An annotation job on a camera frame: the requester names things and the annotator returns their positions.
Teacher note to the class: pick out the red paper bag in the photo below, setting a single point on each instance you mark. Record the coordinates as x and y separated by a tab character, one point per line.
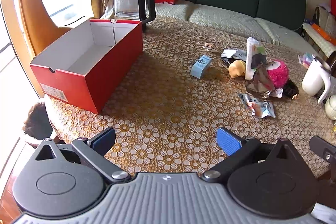
332	3

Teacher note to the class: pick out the orange curved wooden frame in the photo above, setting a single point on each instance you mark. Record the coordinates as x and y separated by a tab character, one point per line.
31	3

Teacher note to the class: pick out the silver snack wrapper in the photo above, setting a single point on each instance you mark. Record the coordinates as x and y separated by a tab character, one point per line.
258	106

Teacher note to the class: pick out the pink fluffy plush toy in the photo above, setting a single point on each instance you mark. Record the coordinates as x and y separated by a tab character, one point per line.
278	74

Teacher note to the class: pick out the white round object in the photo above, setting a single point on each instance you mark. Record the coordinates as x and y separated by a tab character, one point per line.
331	107

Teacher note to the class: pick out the beige quilted sofa cover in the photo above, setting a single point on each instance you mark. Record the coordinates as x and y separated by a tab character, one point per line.
223	19

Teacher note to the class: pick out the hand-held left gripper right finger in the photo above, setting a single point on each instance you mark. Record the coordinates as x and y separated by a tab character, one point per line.
228	141

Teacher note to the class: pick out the armchair with quilted cover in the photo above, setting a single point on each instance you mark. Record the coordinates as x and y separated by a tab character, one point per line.
321	40

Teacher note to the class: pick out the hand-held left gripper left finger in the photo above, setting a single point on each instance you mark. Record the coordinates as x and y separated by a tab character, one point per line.
105	138

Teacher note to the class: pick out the floral tablecloth desktop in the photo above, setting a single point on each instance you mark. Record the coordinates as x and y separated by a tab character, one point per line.
162	98

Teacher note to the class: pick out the pastel packets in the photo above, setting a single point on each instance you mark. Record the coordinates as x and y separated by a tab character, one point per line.
307	59

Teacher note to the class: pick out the light blue small box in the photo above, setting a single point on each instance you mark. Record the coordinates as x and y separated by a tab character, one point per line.
200	66

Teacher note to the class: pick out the orange flat item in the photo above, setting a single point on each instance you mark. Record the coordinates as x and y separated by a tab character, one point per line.
321	31

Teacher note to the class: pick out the silver foil packet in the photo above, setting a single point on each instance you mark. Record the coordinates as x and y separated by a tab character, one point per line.
258	85

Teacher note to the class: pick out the yellow armchair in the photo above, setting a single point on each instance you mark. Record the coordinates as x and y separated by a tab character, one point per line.
95	3

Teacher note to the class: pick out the pink white plush toy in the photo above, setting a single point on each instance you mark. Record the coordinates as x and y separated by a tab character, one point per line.
211	47

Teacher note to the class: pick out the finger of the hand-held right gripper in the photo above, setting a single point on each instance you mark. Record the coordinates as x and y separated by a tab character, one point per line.
324	150

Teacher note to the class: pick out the yellow duck toy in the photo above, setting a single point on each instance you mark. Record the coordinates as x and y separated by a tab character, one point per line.
237	68

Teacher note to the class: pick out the red cardboard shoe box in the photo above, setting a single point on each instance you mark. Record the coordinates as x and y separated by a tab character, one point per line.
78	87

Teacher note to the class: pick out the white packet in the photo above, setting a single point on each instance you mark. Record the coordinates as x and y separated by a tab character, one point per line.
252	56

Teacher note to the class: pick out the cream towel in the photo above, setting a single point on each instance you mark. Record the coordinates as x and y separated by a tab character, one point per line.
107	1

